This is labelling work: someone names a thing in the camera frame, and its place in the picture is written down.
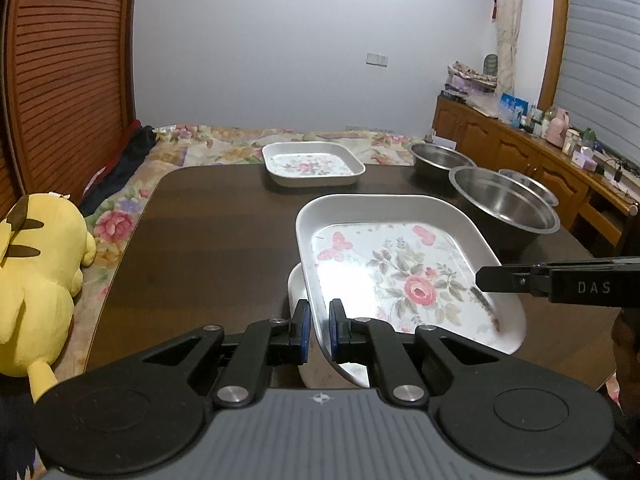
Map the large stainless steel bowl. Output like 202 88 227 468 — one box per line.
448 166 561 257

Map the dark navy cloth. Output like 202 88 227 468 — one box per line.
79 120 157 217

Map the pile of patterned cloth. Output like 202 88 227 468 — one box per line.
446 61 499 97

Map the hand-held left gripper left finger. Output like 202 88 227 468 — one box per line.
115 299 311 409

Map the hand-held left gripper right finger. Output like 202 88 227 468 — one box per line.
329 298 506 406

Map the white floral square plate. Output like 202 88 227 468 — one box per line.
295 194 528 388
287 262 372 390
262 141 366 189

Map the clear plastic bag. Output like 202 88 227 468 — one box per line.
469 91 502 117

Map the yellow plush toy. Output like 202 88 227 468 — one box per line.
0 192 97 404

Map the floral blanket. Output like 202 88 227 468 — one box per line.
52 122 428 378

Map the wooden louvered wardrobe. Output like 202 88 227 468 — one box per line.
0 0 140 223

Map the cream patterned curtain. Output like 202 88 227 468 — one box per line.
491 0 524 97

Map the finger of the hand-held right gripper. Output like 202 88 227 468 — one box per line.
475 260 553 299

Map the blue printed box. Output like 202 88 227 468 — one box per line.
500 93 530 127

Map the pink bottle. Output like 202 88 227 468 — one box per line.
547 108 572 147

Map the wooden cabinet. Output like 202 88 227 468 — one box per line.
431 94 640 263

